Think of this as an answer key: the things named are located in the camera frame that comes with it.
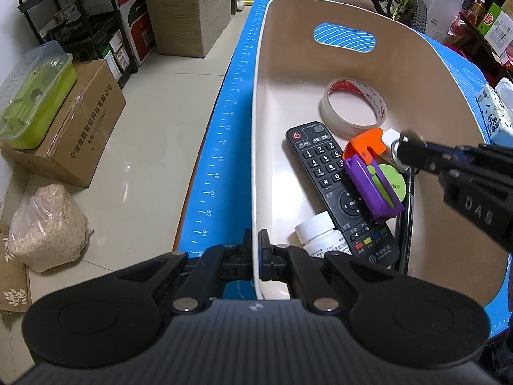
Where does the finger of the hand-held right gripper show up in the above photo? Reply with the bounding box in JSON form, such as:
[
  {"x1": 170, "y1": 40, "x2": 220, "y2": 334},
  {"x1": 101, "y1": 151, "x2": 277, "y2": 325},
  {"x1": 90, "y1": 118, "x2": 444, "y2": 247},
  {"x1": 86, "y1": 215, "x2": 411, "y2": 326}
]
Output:
[
  {"x1": 399, "y1": 129, "x2": 487, "y2": 158},
  {"x1": 397, "y1": 144, "x2": 474, "y2": 176}
]

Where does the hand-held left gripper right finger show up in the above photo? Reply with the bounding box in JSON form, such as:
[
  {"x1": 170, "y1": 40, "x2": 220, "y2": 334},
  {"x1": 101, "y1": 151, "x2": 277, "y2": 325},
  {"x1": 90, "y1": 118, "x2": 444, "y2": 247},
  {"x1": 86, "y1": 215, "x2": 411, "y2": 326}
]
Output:
[{"x1": 258, "y1": 228, "x2": 397, "y2": 314}]

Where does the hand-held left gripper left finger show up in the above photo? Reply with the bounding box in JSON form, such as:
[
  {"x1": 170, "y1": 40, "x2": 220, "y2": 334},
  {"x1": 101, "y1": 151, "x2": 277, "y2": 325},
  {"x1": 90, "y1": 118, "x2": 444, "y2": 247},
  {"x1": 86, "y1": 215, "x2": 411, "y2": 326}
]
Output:
[{"x1": 115, "y1": 228, "x2": 254, "y2": 314}]

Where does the silver key with white fob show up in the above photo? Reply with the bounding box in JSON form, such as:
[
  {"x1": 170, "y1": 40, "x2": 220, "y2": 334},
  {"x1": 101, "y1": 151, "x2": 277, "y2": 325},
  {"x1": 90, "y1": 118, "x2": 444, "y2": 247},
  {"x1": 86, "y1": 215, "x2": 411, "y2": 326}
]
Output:
[{"x1": 380, "y1": 128, "x2": 419, "y2": 176}]

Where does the purple and orange toy knife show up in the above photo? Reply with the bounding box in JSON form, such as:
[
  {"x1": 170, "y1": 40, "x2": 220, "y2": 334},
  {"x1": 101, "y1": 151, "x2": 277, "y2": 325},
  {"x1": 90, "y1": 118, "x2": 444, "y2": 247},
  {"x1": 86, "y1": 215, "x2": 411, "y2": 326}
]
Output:
[{"x1": 342, "y1": 127, "x2": 405, "y2": 225}]

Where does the black marker pen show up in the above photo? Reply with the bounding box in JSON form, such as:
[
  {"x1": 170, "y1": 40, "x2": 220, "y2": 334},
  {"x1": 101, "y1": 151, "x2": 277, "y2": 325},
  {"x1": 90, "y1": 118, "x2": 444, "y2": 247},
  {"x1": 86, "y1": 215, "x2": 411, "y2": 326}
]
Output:
[{"x1": 394, "y1": 169, "x2": 418, "y2": 275}]

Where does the clear packing tape roll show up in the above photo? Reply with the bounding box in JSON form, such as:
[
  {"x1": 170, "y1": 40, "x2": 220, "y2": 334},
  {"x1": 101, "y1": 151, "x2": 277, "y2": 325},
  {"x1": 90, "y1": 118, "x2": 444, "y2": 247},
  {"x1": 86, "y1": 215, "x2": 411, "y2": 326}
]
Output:
[{"x1": 319, "y1": 77, "x2": 389, "y2": 140}]

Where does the beige plastic storage bin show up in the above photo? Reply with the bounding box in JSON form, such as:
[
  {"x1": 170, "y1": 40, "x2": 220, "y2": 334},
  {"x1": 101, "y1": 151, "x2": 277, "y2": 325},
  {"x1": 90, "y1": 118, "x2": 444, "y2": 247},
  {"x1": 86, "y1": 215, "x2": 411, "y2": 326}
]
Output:
[{"x1": 250, "y1": 0, "x2": 510, "y2": 307}]

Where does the white pill bottle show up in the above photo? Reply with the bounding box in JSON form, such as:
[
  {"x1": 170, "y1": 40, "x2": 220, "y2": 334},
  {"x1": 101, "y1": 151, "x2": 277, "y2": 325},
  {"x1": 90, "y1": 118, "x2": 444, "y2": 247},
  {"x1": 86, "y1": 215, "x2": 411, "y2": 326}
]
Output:
[{"x1": 294, "y1": 211, "x2": 353, "y2": 259}]

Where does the white patterned tissue box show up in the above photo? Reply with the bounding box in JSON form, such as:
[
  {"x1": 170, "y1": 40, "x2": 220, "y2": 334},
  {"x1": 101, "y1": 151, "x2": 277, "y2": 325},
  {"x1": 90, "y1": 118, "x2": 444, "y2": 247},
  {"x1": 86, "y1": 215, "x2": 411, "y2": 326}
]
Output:
[{"x1": 473, "y1": 78, "x2": 513, "y2": 148}]

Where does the black remote control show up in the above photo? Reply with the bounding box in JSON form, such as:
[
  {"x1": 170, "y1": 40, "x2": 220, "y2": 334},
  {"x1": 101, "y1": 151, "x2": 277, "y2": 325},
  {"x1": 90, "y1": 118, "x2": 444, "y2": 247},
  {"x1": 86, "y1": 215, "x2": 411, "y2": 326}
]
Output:
[{"x1": 285, "y1": 121, "x2": 400, "y2": 267}]

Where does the blue ringed silicone mat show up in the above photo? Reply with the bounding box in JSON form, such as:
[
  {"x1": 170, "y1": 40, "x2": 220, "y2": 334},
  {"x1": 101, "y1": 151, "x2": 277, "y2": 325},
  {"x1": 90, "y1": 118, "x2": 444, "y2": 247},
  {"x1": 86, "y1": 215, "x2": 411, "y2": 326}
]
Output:
[{"x1": 173, "y1": 0, "x2": 513, "y2": 333}]

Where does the green and white carton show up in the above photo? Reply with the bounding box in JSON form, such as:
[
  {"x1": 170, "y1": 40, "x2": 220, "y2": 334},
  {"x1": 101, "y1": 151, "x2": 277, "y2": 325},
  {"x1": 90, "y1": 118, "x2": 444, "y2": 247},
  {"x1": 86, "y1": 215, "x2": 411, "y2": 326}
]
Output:
[{"x1": 482, "y1": 2, "x2": 513, "y2": 65}]

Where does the clear bag of grain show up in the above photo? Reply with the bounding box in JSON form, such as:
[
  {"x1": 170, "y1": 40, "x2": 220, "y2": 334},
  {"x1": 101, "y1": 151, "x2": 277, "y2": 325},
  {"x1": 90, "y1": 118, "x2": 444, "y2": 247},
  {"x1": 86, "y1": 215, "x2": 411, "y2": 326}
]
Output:
[{"x1": 8, "y1": 184, "x2": 95, "y2": 274}]

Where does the printed brown cardboard box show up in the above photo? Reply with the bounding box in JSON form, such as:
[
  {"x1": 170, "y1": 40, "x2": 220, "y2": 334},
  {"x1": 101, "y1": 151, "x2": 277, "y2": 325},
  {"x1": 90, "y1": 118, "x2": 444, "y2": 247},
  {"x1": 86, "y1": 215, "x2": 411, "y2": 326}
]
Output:
[{"x1": 1, "y1": 59, "x2": 127, "y2": 189}]

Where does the leaf print paper bag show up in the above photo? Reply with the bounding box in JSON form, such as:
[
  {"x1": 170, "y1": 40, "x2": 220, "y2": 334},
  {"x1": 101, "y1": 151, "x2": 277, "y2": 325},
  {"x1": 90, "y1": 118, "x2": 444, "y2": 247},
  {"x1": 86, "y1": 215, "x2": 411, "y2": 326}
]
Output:
[{"x1": 0, "y1": 224, "x2": 33, "y2": 314}]

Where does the red and black carton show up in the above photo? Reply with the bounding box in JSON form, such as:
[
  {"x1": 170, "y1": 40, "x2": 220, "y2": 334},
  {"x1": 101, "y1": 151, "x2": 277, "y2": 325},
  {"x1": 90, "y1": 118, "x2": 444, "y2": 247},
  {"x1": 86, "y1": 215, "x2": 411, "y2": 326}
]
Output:
[{"x1": 119, "y1": 0, "x2": 158, "y2": 67}]

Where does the green lidded plastic container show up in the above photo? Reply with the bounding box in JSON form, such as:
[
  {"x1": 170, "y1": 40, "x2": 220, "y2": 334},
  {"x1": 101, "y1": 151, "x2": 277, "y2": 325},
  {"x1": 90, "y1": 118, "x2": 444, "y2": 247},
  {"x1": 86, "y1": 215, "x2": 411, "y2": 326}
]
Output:
[{"x1": 0, "y1": 40, "x2": 78, "y2": 150}]

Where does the large brown cardboard box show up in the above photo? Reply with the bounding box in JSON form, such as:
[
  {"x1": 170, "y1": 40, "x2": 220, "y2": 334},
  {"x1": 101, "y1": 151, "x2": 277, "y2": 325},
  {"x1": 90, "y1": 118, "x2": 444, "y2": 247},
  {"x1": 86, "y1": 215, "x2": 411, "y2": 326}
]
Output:
[{"x1": 138, "y1": 0, "x2": 234, "y2": 58}]

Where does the black metal shelf rack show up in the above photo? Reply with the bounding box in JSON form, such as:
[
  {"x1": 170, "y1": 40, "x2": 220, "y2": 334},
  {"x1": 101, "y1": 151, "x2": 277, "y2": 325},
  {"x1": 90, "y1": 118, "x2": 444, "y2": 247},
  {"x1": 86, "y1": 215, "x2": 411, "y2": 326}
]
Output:
[{"x1": 17, "y1": 0, "x2": 138, "y2": 90}]

